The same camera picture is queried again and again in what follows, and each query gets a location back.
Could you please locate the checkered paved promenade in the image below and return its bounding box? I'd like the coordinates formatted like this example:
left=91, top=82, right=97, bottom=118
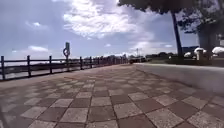
left=0, top=63, right=224, bottom=128

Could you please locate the distant row of trees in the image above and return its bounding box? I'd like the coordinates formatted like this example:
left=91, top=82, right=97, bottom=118
left=128, top=51, right=178, bottom=61

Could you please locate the dark wooden railing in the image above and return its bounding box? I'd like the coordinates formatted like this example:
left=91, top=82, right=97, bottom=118
left=0, top=55, right=130, bottom=82

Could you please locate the water behind railing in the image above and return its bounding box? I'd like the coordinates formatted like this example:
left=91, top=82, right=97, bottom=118
left=0, top=60, right=101, bottom=81

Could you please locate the lifebuoy post with sign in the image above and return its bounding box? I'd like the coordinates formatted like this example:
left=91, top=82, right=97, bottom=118
left=62, top=41, right=72, bottom=72

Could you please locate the low grey concrete wall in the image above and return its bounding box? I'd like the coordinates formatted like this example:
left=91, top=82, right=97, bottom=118
left=133, top=62, right=224, bottom=95

